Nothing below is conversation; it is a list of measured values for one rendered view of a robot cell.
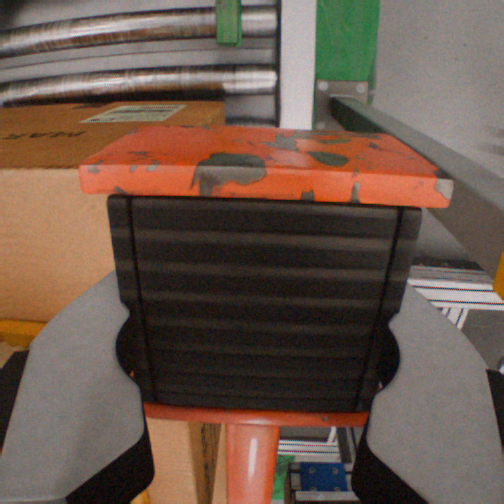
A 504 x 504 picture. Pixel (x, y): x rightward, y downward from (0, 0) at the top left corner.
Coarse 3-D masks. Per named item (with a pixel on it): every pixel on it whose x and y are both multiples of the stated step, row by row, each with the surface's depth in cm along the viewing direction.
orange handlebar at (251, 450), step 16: (240, 432) 14; (256, 432) 14; (272, 432) 14; (240, 448) 15; (256, 448) 15; (272, 448) 15; (240, 464) 15; (256, 464) 15; (272, 464) 16; (240, 480) 16; (256, 480) 16; (272, 480) 16; (240, 496) 17; (256, 496) 17
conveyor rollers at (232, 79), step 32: (0, 0) 53; (32, 0) 55; (0, 32) 56; (32, 32) 55; (64, 32) 55; (96, 32) 55; (128, 32) 56; (160, 32) 56; (192, 32) 56; (256, 32) 56; (224, 64) 59; (256, 64) 59; (0, 96) 60; (32, 96) 60; (64, 96) 60; (96, 96) 61; (128, 96) 61; (160, 96) 61
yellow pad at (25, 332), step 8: (8, 320) 30; (16, 320) 30; (0, 328) 29; (8, 328) 29; (16, 328) 29; (24, 328) 29; (32, 328) 29; (40, 328) 29; (0, 336) 29; (8, 336) 29; (16, 336) 29; (24, 336) 29; (32, 336) 29; (16, 344) 29; (24, 344) 29; (144, 496) 40
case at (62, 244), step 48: (0, 144) 33; (48, 144) 32; (96, 144) 31; (0, 192) 26; (48, 192) 26; (0, 240) 27; (48, 240) 27; (96, 240) 27; (0, 288) 30; (48, 288) 29; (192, 432) 39; (192, 480) 41
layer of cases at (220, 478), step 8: (224, 424) 95; (224, 432) 97; (224, 440) 98; (224, 448) 100; (224, 456) 102; (224, 464) 104; (216, 472) 106; (224, 472) 106; (216, 480) 108; (224, 480) 108; (216, 488) 110; (224, 488) 110; (216, 496) 112; (224, 496) 112
